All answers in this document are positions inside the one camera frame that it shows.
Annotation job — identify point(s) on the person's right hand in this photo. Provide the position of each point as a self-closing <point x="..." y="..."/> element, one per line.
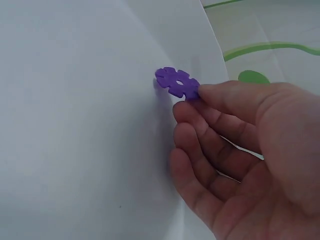
<point x="262" y="162"/>

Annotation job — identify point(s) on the purple snowflake building disc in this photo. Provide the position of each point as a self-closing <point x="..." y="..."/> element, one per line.
<point x="172" y="79"/>

